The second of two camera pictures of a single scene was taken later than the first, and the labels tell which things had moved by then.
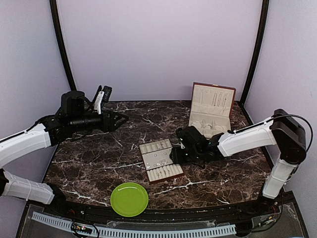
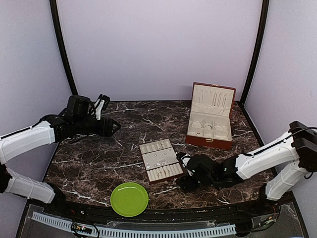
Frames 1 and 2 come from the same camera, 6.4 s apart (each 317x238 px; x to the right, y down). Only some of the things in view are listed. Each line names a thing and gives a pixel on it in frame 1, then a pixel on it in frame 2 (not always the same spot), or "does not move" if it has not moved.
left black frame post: x=53 y=5 does not move
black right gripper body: x=192 y=155 -> x=185 y=181
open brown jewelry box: x=211 y=108 does not move
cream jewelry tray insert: x=158 y=162 does not move
